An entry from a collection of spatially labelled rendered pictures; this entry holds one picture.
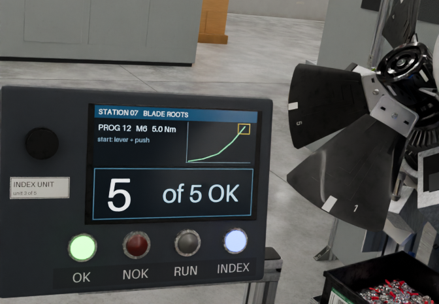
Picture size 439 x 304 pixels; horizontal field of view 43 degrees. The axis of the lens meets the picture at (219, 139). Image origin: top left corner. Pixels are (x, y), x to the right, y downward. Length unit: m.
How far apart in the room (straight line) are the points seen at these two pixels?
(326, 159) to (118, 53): 5.70
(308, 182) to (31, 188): 0.76
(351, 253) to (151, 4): 4.67
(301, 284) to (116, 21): 4.62
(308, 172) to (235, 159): 0.64
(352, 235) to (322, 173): 1.61
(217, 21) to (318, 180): 8.38
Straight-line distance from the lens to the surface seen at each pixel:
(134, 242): 0.54
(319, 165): 1.19
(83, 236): 0.53
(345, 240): 2.83
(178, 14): 6.97
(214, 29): 9.49
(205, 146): 0.55
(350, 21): 4.11
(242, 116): 0.56
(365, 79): 1.35
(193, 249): 0.55
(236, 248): 0.57
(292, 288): 2.67
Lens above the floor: 1.38
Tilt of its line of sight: 18 degrees down
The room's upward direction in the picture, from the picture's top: 8 degrees clockwise
